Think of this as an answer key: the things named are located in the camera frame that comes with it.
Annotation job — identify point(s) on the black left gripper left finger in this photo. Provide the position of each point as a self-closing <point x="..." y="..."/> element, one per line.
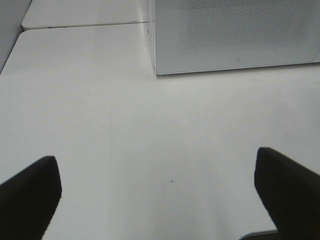
<point x="29" y="199"/>

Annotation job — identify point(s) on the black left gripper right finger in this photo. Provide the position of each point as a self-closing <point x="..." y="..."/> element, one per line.
<point x="290" y="193"/>

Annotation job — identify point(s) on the white microwave door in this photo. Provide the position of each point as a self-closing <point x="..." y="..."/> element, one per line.
<point x="237" y="35"/>

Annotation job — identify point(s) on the white microwave oven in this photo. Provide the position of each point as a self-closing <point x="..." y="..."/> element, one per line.
<point x="150" y="37"/>

